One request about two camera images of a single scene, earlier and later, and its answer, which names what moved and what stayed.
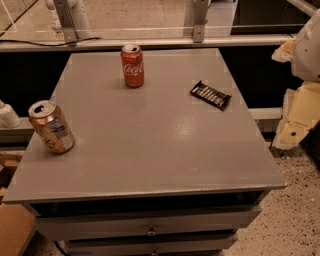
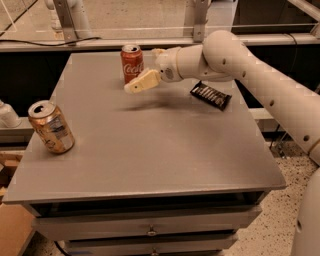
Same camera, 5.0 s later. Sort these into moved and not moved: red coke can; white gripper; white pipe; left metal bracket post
Moved: white gripper
Not moved: red coke can; white pipe; left metal bracket post
